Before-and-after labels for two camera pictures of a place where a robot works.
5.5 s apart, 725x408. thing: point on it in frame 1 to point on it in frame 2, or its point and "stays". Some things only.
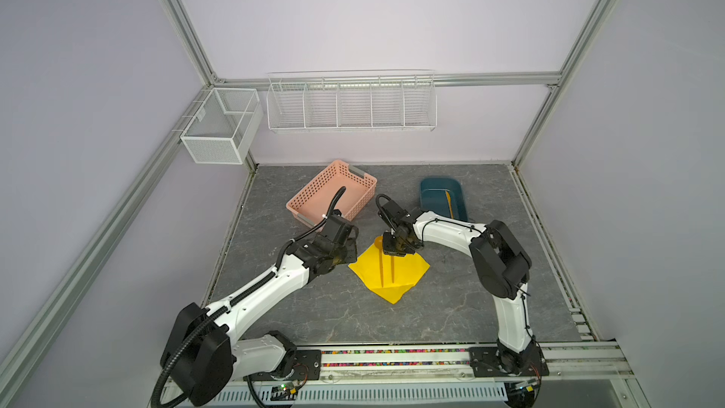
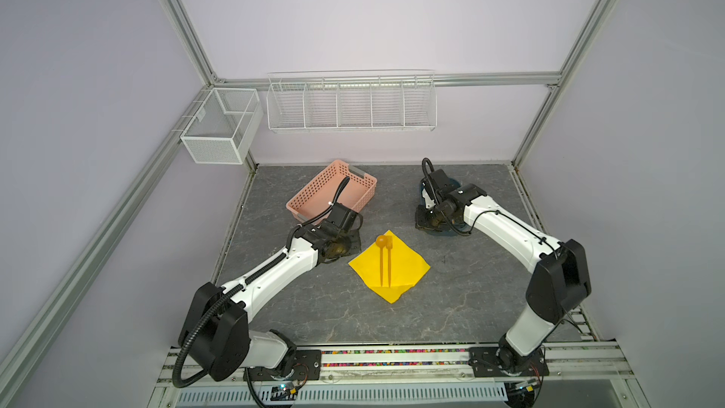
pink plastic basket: x=311 y=203 stays
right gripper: x=389 y=250 to x=420 y=218
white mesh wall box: x=225 y=126 stays
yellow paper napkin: x=408 y=270 stays
